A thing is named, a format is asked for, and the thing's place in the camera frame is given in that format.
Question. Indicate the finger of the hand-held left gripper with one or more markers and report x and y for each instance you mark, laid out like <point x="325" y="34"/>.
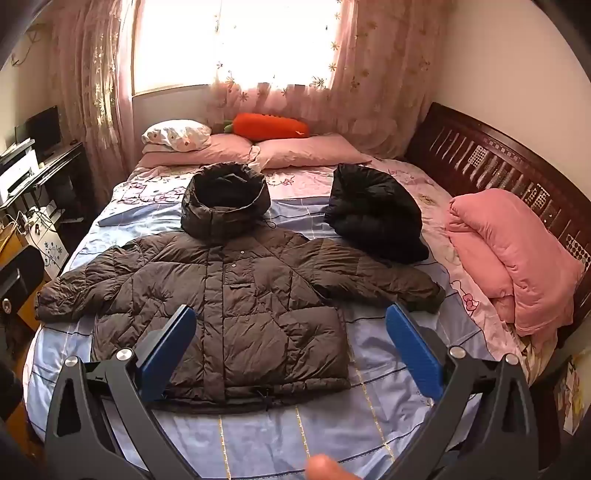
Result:
<point x="21" y="277"/>

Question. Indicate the black puffer jacket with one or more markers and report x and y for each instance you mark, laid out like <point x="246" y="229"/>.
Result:
<point x="374" y="217"/>

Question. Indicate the yellow wooden shelf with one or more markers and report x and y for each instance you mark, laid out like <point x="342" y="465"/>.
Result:
<point x="14" y="240"/>

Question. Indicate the pink pillow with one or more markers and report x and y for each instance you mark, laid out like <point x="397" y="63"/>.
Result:
<point x="309" y="152"/>
<point x="221" y="148"/>

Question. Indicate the black computer monitor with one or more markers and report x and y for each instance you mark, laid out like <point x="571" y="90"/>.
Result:
<point x="44" y="129"/>

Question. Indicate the white floral box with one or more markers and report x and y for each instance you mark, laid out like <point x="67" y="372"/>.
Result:
<point x="53" y="247"/>

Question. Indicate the white power strip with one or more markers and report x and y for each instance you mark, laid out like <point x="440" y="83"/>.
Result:
<point x="34" y="216"/>

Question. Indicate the black desk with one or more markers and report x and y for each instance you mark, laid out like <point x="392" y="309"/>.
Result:
<point x="69" y="161"/>

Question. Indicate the pink floral lace curtain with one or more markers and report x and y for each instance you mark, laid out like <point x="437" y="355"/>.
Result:
<point x="92" y="83"/>
<point x="369" y="83"/>

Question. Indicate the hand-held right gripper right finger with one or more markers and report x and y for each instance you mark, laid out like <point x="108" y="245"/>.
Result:
<point x="413" y="355"/>

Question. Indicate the orange carrot plush pillow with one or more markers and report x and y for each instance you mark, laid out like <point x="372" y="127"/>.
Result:
<point x="270" y="127"/>

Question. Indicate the white printer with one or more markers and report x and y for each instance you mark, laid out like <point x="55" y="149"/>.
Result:
<point x="18" y="175"/>

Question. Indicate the brown puffer jacket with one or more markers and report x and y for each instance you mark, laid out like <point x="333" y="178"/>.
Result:
<point x="258" y="295"/>

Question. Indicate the blue striped bed sheet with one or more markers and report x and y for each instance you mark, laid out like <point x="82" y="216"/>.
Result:
<point x="360" y="332"/>

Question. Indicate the white floral pillow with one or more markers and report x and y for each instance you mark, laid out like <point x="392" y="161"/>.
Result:
<point x="173" y="134"/>

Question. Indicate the folded pink quilt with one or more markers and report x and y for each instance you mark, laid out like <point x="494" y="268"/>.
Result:
<point x="508" y="258"/>

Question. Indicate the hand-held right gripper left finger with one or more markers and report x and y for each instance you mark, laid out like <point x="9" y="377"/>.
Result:
<point x="168" y="355"/>

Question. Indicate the dark wooden headboard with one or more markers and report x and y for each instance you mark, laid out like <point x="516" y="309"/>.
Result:
<point x="485" y="152"/>

